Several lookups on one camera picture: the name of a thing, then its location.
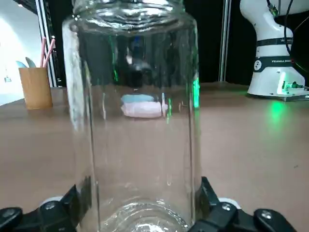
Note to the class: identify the clear glass jar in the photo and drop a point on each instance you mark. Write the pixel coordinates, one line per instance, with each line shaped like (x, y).
(135, 149)

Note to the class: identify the grey spoon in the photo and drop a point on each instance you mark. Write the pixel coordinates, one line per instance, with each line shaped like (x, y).
(31, 62)

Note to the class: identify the pink chopstick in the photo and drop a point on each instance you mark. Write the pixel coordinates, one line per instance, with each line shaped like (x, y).
(42, 52)
(49, 52)

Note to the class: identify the pink plate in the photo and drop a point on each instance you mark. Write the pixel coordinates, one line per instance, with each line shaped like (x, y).
(142, 110)

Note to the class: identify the blue plate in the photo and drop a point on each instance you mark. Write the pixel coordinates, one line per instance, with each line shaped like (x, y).
(137, 98)

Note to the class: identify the aluminium frame post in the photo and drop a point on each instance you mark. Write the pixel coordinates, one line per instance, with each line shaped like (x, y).
(225, 41)
(47, 43)

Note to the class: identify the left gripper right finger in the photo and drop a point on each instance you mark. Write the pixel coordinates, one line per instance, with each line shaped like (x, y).
(217, 215)

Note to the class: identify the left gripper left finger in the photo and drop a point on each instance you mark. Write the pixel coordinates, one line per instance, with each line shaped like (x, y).
(65, 207)

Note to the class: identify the light-blue spoon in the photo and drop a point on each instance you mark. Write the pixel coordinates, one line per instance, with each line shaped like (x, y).
(22, 64)

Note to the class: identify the brown utensil cup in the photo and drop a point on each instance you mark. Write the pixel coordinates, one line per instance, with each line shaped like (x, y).
(36, 89)

